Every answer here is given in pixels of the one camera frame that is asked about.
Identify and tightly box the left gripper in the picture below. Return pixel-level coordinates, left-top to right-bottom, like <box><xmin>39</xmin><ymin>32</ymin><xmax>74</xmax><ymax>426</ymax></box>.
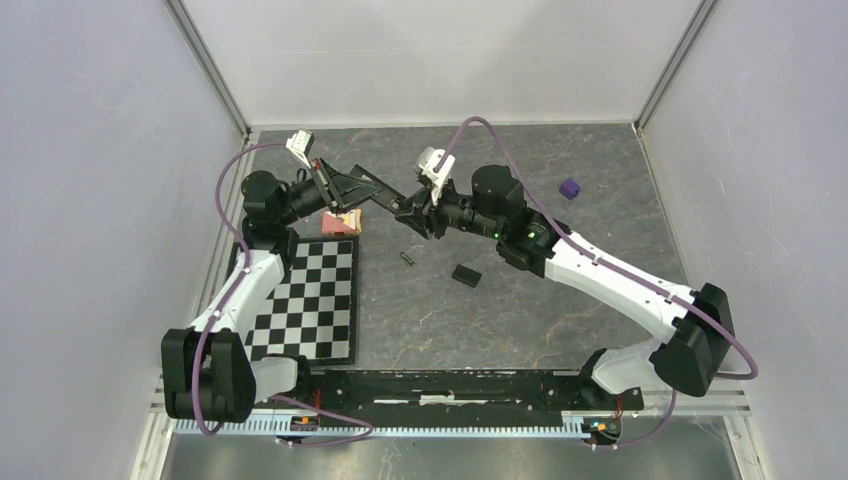
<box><xmin>277</xmin><ymin>156</ymin><xmax>382</xmax><ymax>227</ymax></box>

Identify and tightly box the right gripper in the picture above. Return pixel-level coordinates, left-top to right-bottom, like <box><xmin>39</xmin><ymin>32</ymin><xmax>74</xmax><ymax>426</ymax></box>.
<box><xmin>395</xmin><ymin>174</ymin><xmax>503</xmax><ymax>240</ymax></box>

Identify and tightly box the black remote with green button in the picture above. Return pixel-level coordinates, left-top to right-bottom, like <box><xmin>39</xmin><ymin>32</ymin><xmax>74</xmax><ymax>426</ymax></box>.
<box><xmin>350</xmin><ymin>164</ymin><xmax>405</xmax><ymax>215</ymax></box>

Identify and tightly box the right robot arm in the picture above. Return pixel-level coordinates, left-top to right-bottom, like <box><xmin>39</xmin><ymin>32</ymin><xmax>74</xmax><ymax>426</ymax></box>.
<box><xmin>349</xmin><ymin>165</ymin><xmax>732</xmax><ymax>408</ymax></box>

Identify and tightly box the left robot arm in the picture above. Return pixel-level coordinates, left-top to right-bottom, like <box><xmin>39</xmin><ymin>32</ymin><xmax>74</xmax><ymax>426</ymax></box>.
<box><xmin>161</xmin><ymin>159</ymin><xmax>383</xmax><ymax>435</ymax></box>

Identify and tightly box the red beige small box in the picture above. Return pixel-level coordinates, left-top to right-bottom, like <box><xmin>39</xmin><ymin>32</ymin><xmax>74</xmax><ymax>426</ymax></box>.
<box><xmin>321</xmin><ymin>209</ymin><xmax>362</xmax><ymax>236</ymax></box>

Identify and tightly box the black white checkerboard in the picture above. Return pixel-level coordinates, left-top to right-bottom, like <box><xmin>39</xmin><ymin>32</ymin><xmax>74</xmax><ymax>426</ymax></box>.
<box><xmin>226</xmin><ymin>236</ymin><xmax>359</xmax><ymax>366</ymax></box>

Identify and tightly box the purple cube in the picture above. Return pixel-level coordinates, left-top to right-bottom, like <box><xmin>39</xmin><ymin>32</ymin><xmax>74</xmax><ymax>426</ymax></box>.
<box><xmin>558</xmin><ymin>178</ymin><xmax>581</xmax><ymax>200</ymax></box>

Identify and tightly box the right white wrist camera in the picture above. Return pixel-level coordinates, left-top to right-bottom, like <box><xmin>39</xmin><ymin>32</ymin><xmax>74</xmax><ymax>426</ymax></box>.
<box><xmin>417</xmin><ymin>147</ymin><xmax>456</xmax><ymax>206</ymax></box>

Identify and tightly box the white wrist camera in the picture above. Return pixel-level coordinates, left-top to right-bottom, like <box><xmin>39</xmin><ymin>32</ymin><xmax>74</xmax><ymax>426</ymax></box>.
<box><xmin>417</xmin><ymin>147</ymin><xmax>456</xmax><ymax>206</ymax></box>
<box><xmin>285</xmin><ymin>130</ymin><xmax>314</xmax><ymax>169</ymax></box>

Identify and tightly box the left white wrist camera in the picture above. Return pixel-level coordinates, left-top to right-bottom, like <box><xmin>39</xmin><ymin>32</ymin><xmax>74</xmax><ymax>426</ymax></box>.
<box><xmin>285</xmin><ymin>130</ymin><xmax>314</xmax><ymax>169</ymax></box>

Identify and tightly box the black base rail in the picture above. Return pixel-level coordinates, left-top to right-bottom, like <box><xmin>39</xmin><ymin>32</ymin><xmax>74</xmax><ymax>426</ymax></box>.
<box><xmin>290</xmin><ymin>369</ymin><xmax>645</xmax><ymax>428</ymax></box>

